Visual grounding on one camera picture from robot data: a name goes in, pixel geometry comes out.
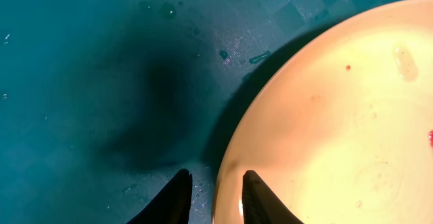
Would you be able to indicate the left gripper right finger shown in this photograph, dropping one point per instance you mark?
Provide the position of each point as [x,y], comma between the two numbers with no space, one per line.
[260,205]

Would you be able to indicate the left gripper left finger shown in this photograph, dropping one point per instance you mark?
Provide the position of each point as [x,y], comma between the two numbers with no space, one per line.
[171,205]

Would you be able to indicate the yellow plate with stain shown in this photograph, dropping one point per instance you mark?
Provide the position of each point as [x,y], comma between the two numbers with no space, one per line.
[342,133]

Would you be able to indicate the teal plastic tray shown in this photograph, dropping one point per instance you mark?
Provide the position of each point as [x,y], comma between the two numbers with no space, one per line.
[103,101]

